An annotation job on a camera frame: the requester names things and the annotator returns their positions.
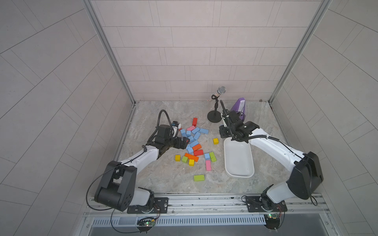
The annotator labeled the blue block pile centre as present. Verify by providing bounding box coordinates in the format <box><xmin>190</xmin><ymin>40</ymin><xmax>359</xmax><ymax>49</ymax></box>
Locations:
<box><xmin>194</xmin><ymin>132</ymin><xmax>201</xmax><ymax>140</ymax></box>

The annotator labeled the orange block long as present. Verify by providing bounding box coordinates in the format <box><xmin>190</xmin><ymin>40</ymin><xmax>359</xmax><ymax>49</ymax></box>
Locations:
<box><xmin>184</xmin><ymin>153</ymin><xmax>199</xmax><ymax>162</ymax></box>

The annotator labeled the blue block pile right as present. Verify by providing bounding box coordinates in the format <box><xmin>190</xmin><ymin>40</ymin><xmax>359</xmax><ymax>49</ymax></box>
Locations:
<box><xmin>200</xmin><ymin>128</ymin><xmax>209</xmax><ymax>134</ymax></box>

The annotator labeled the green block front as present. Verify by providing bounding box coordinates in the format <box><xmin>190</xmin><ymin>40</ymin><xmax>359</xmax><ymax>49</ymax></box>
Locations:
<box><xmin>194</xmin><ymin>175</ymin><xmax>205</xmax><ymax>182</ymax></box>

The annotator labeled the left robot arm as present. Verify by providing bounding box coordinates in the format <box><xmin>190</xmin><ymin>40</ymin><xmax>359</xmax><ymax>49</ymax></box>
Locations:
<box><xmin>94</xmin><ymin>110</ymin><xmax>190</xmax><ymax>213</ymax></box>

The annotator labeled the black microphone stand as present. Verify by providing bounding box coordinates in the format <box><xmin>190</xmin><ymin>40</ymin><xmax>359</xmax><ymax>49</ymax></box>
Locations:
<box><xmin>207</xmin><ymin>94</ymin><xmax>221</xmax><ymax>123</ymax></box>

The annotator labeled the right circuit board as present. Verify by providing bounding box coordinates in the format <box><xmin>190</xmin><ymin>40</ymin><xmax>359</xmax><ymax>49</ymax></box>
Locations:
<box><xmin>264</xmin><ymin>214</ymin><xmax>282</xmax><ymax>230</ymax></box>

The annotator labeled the red block lower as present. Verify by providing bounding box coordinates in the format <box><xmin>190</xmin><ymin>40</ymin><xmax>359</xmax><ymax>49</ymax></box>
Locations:
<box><xmin>194</xmin><ymin>149</ymin><xmax>204</xmax><ymax>156</ymax></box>

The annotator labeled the purple metronome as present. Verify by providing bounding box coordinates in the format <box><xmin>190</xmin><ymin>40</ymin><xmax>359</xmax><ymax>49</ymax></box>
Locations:
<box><xmin>231</xmin><ymin>98</ymin><xmax>246</xmax><ymax>121</ymax></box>

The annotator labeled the silver microphone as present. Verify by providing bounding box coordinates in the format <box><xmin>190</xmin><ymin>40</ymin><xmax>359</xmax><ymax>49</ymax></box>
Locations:
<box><xmin>211</xmin><ymin>86</ymin><xmax>226</xmax><ymax>100</ymax></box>

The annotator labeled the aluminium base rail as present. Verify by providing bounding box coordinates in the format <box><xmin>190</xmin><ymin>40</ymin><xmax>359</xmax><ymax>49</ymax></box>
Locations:
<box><xmin>81</xmin><ymin>193</ymin><xmax>332</xmax><ymax>217</ymax></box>

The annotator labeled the blue block pile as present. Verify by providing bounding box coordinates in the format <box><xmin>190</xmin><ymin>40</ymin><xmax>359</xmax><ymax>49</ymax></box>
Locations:
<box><xmin>194</xmin><ymin>132</ymin><xmax>201</xmax><ymax>140</ymax></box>
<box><xmin>192</xmin><ymin>127</ymin><xmax>200</xmax><ymax>134</ymax></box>
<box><xmin>200</xmin><ymin>128</ymin><xmax>209</xmax><ymax>134</ymax></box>

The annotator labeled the orange block short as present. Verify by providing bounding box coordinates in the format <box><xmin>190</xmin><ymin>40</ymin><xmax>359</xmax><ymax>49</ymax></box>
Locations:
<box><xmin>193</xmin><ymin>144</ymin><xmax>202</xmax><ymax>151</ymax></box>

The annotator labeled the white plastic tray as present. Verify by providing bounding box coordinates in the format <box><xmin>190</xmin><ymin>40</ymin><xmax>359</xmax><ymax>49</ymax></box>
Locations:
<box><xmin>224</xmin><ymin>137</ymin><xmax>255</xmax><ymax>179</ymax></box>

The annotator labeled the left circuit board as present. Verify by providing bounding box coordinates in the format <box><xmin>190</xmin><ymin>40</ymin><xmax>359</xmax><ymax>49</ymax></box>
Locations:
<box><xmin>137</xmin><ymin>217</ymin><xmax>156</xmax><ymax>228</ymax></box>

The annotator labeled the green block by pink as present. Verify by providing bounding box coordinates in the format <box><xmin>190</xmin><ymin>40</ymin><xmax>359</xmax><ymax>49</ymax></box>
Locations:
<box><xmin>209</xmin><ymin>152</ymin><xmax>217</xmax><ymax>162</ymax></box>

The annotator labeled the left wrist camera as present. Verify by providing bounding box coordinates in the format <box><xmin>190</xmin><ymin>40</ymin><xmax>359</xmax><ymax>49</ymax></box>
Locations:
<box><xmin>172</xmin><ymin>121</ymin><xmax>182</xmax><ymax>130</ymax></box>

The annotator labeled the pink block lower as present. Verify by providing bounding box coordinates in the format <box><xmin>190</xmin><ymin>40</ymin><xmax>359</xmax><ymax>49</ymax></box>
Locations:
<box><xmin>205</xmin><ymin>160</ymin><xmax>212</xmax><ymax>171</ymax></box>

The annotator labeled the blue cube beside orange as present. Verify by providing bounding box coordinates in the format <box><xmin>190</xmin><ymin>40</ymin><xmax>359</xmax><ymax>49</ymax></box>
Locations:
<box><xmin>187</xmin><ymin>147</ymin><xmax>194</xmax><ymax>155</ymax></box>

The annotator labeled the blue block pile top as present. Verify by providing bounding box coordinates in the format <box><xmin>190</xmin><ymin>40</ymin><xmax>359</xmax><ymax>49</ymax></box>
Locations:
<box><xmin>192</xmin><ymin>127</ymin><xmax>200</xmax><ymax>134</ymax></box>

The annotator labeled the circuit board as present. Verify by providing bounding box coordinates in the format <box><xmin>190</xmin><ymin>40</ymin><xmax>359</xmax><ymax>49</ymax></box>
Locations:
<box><xmin>264</xmin><ymin>214</ymin><xmax>282</xmax><ymax>230</ymax></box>
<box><xmin>137</xmin><ymin>217</ymin><xmax>156</xmax><ymax>228</ymax></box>

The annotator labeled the red block far upright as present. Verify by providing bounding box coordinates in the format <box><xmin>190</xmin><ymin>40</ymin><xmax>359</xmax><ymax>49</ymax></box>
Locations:
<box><xmin>192</xmin><ymin>118</ymin><xmax>197</xmax><ymax>127</ymax></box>

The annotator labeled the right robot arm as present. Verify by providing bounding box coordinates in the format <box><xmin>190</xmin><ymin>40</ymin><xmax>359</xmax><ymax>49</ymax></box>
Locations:
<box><xmin>220</xmin><ymin>110</ymin><xmax>324</xmax><ymax>211</ymax></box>

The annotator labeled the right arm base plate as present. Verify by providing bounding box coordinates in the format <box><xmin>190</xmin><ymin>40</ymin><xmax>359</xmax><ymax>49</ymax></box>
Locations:
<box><xmin>241</xmin><ymin>195</ymin><xmax>287</xmax><ymax>213</ymax></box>

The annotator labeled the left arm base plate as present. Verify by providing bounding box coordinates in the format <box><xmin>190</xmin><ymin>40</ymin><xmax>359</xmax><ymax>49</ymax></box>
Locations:
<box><xmin>127</xmin><ymin>197</ymin><xmax>169</xmax><ymax>214</ymax></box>

